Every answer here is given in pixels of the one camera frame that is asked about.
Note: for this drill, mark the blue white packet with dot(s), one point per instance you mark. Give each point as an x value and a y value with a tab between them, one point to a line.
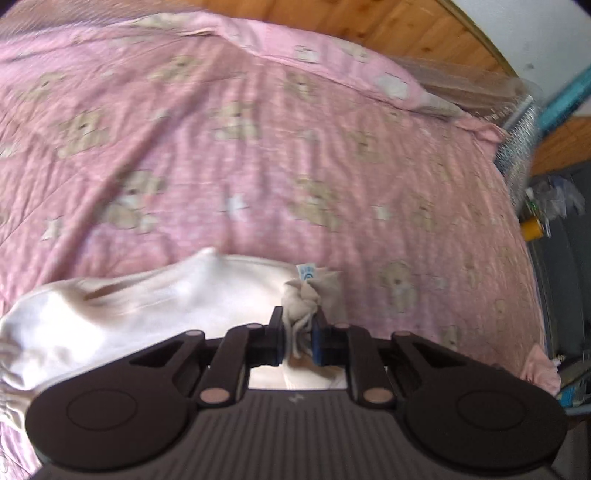
572	396

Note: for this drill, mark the yellow round container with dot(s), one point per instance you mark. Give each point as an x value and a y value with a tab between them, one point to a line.
532	229

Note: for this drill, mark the wooden headboard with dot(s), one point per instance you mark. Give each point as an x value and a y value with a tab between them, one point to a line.
415	27

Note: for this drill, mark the metal mesh rack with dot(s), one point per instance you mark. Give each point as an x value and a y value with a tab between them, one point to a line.
517	147

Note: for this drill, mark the teal pole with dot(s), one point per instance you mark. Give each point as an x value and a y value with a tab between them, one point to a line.
568	99

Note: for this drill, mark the cream white pants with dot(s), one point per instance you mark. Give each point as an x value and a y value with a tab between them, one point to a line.
138	314

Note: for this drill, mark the clear bubble wrap sheet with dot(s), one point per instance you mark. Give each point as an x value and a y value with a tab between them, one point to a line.
471	83

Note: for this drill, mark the clear plastic bag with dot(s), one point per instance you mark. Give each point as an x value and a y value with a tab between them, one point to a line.
558	196

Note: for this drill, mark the wooden cabinet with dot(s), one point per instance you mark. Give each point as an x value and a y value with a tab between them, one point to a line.
568	143

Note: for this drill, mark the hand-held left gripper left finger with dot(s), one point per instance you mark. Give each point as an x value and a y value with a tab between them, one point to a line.
276	341

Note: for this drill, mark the grey desk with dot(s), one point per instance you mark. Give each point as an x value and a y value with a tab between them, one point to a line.
563	286

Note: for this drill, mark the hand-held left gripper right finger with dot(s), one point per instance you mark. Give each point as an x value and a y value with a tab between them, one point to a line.
317	341

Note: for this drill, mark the pink bear-print quilt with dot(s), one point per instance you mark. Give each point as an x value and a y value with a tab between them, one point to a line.
231	184

